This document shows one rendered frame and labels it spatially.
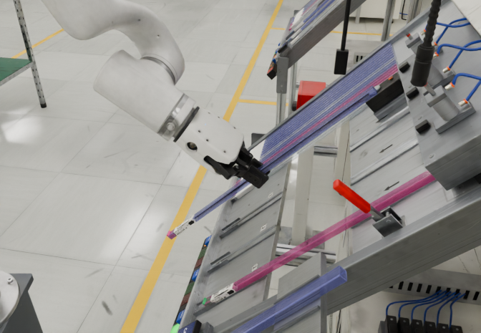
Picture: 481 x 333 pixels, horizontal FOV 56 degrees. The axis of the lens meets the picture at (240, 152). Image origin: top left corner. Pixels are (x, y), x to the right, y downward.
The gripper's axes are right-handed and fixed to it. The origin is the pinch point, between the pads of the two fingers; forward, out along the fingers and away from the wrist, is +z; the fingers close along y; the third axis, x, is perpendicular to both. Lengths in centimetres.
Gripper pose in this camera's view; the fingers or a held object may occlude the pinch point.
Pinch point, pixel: (255, 172)
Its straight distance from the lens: 81.5
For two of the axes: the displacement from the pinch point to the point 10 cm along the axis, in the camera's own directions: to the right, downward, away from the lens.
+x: -5.6, 6.4, 5.3
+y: 1.9, -5.2, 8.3
